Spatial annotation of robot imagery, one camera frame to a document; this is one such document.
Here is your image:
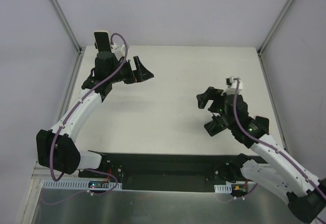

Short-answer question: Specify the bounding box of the aluminium frame post left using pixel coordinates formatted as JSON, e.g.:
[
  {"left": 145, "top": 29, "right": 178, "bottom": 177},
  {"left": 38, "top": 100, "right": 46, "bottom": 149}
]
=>
[{"left": 48, "top": 0, "right": 83, "bottom": 54}]

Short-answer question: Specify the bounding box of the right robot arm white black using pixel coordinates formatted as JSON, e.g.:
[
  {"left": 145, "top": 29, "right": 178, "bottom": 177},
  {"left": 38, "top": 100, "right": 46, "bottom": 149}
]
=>
[{"left": 196, "top": 87, "right": 325, "bottom": 223}]

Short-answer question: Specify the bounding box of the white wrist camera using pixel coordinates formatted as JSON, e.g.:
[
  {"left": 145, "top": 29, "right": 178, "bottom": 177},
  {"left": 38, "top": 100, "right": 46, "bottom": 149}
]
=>
[
  {"left": 222, "top": 76, "right": 243, "bottom": 95},
  {"left": 111, "top": 43, "right": 126, "bottom": 60}
]

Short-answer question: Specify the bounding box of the phone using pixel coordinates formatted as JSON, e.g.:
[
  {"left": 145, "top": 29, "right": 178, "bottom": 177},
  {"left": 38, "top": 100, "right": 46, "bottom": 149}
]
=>
[{"left": 94, "top": 31, "right": 112, "bottom": 53}]

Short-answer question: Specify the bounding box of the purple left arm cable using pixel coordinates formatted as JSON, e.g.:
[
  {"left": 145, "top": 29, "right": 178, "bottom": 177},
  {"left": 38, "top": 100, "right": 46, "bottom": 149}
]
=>
[{"left": 50, "top": 32, "right": 128, "bottom": 183}]

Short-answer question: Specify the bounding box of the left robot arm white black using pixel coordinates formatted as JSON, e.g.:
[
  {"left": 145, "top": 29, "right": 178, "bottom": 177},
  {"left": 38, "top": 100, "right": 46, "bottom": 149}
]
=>
[{"left": 36, "top": 51, "right": 154, "bottom": 178}]

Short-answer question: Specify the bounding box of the white cable duct right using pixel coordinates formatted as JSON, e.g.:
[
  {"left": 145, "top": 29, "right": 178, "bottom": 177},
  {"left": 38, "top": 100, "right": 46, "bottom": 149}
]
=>
[{"left": 214, "top": 182, "right": 248, "bottom": 194}]

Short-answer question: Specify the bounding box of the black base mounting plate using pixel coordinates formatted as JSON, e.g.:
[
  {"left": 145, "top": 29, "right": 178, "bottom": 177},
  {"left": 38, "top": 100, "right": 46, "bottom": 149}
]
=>
[{"left": 78, "top": 153, "right": 265, "bottom": 192}]

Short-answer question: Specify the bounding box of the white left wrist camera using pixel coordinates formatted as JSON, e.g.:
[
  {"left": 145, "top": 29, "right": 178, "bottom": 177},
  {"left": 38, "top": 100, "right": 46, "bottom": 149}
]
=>
[{"left": 111, "top": 43, "right": 126, "bottom": 60}]

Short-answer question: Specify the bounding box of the black folding phone stand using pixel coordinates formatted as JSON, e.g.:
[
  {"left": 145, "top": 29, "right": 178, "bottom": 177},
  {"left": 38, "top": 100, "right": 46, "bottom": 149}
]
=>
[{"left": 204, "top": 115, "right": 228, "bottom": 137}]

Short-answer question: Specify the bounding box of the aluminium frame post right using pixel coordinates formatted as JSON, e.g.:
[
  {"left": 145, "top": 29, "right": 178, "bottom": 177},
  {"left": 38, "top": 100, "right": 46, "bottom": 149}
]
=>
[{"left": 257, "top": 0, "right": 295, "bottom": 57}]

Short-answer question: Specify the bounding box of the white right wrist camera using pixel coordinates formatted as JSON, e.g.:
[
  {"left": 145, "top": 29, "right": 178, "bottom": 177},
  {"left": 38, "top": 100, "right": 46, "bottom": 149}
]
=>
[{"left": 222, "top": 76, "right": 243, "bottom": 95}]

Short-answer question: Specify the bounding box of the aluminium frame post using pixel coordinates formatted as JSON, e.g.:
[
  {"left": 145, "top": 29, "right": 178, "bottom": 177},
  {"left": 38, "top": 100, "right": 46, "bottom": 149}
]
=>
[
  {"left": 48, "top": 0, "right": 83, "bottom": 54},
  {"left": 257, "top": 0, "right": 295, "bottom": 57}
]

